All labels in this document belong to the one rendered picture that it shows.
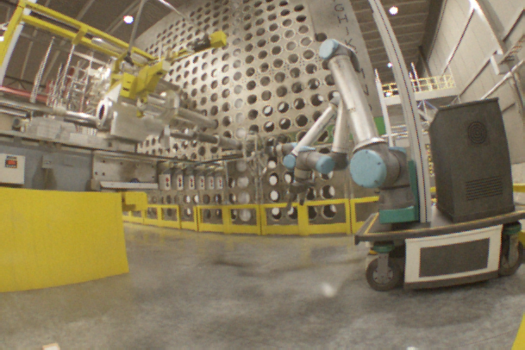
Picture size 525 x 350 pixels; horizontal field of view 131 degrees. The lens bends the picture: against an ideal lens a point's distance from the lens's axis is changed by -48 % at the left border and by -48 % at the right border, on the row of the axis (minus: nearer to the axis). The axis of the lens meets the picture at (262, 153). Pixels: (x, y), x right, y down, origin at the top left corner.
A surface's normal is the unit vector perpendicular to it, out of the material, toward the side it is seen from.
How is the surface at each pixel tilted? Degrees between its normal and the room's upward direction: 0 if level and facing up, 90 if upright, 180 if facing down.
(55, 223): 90
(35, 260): 90
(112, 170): 90
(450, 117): 90
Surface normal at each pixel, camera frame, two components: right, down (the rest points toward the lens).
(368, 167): -0.83, 0.05
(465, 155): -0.56, -0.10
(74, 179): 0.89, -0.14
